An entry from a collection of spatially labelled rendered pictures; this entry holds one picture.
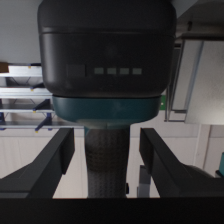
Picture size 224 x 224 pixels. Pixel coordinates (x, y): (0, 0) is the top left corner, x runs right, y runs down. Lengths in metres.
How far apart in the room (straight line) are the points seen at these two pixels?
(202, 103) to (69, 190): 5.19
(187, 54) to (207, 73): 0.44
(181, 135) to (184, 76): 3.24
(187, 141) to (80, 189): 4.04
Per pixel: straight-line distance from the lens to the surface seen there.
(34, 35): 0.20
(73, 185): 6.38
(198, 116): 3.16
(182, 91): 2.91
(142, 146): 0.16
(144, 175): 0.39
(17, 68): 4.31
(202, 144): 6.09
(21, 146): 6.12
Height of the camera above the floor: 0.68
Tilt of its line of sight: 15 degrees up
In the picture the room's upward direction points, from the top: 179 degrees counter-clockwise
